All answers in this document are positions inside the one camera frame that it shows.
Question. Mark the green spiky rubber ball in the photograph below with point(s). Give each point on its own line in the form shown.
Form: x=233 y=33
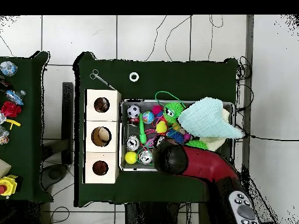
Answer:
x=197 y=144

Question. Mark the mint green knitted cloth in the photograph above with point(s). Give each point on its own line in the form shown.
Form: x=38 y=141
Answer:
x=205 y=119

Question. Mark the cream knitted cloth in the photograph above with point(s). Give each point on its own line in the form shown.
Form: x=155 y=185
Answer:
x=213 y=143

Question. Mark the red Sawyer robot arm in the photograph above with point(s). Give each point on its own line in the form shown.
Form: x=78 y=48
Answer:
x=205 y=163

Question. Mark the wooden box with three holes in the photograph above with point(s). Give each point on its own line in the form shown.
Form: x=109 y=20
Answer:
x=114 y=140

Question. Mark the colourful globe ball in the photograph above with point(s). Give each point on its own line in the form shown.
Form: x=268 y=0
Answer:
x=148 y=117

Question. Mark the black white toy soccer ball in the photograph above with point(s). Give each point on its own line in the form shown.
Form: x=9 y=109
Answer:
x=133 y=111

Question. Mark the silver soda can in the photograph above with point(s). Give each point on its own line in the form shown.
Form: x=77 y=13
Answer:
x=133 y=142

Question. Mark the green spiky ball with eyes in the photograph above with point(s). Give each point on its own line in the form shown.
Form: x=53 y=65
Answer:
x=174 y=109

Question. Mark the blue spiky rubber ball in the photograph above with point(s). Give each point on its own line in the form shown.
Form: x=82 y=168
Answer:
x=175 y=136

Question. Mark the yellow ball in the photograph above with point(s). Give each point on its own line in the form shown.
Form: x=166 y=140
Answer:
x=130 y=157

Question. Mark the metal scissors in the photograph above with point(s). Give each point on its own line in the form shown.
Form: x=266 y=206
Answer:
x=100 y=78

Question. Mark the yellow plastic toy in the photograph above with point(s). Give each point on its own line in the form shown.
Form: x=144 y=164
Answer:
x=12 y=123

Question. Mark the crushed bottle with blue label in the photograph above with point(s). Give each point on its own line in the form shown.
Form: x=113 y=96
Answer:
x=15 y=96

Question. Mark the red cloth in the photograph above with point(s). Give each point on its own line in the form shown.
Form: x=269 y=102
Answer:
x=10 y=109

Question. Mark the clear plastic packet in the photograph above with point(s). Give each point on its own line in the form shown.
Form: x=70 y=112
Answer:
x=3 y=135

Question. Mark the crushed clear plastic bottle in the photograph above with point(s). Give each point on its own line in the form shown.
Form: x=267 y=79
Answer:
x=8 y=68

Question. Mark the beige foam block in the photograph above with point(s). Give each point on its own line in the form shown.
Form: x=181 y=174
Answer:
x=3 y=166

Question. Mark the yellow emergency stop button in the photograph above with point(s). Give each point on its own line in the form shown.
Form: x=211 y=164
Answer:
x=7 y=185

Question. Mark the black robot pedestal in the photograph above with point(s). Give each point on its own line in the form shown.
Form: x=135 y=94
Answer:
x=151 y=214

